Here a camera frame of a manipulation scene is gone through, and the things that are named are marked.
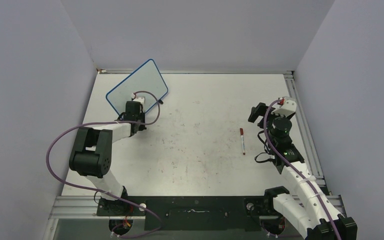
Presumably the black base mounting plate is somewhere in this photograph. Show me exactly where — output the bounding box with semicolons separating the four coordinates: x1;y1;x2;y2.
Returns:
96;196;286;234

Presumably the aluminium frame rail right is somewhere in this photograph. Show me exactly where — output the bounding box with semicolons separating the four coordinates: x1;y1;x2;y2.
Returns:
283;71;327;188

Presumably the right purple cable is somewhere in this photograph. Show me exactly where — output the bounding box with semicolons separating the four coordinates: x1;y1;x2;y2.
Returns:
263;98;344;240

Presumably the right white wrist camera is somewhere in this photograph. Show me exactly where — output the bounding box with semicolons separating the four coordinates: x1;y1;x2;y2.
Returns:
271;96;298;118

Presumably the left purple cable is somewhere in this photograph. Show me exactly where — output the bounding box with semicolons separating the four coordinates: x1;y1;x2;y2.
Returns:
45;90;164;239

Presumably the purple cable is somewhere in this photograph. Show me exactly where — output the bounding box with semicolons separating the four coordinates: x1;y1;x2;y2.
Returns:
263;98;344;240
45;90;164;239

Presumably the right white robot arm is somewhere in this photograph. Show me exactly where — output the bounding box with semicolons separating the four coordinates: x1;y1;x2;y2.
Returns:
248;97;358;240

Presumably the red capped whiteboard marker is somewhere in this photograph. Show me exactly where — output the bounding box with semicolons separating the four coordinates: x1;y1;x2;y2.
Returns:
239;128;246;156

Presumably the aluminium frame rail front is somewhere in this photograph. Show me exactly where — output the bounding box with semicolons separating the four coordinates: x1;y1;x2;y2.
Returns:
49;195;347;219

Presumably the blue framed whiteboard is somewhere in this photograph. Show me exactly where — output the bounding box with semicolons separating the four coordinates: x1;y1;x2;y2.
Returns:
105;59;169;115

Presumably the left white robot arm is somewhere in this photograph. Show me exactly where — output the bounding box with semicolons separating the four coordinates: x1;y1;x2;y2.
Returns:
69;97;146;216

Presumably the aluminium frame rail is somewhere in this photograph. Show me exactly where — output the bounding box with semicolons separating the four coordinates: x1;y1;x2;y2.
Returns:
283;71;327;188
49;195;347;219

